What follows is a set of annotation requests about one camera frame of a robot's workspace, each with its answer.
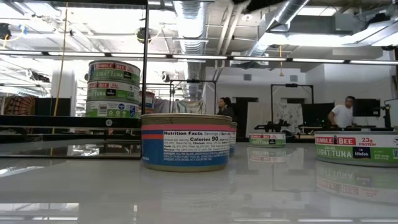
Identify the printed pale cloth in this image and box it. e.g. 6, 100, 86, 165
172, 98, 206, 115

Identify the person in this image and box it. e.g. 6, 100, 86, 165
327, 95, 356, 129
216, 96, 236, 118

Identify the black partition panel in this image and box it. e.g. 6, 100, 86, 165
301, 102, 336, 127
234, 96, 259, 138

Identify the long ceiling light strip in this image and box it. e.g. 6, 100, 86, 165
172, 55, 228, 60
0, 50, 44, 55
111, 53, 168, 58
233, 56, 287, 62
292, 58, 345, 63
349, 60, 398, 65
48, 51, 106, 57

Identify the white floral cloth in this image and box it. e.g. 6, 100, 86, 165
273, 103, 304, 133

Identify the black monitor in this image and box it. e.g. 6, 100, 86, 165
352, 98, 381, 118
34, 97, 72, 117

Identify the black background table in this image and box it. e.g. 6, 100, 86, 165
298, 124, 396, 133

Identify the orange patterned fabric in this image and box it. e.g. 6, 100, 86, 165
2, 95, 37, 116

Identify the black metal frame stand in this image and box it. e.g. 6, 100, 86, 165
169, 79, 218, 115
270, 83, 315, 125

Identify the silver ventilation duct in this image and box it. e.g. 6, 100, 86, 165
172, 0, 210, 100
245, 0, 312, 58

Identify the yellow hanging cord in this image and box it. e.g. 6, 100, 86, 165
278, 45, 284, 78

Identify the black overhead camera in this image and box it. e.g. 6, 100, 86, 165
136, 27, 152, 44

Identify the yellow hanging cable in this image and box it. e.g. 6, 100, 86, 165
49, 2, 69, 135

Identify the black camera stand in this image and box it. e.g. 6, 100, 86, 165
381, 98, 398, 131

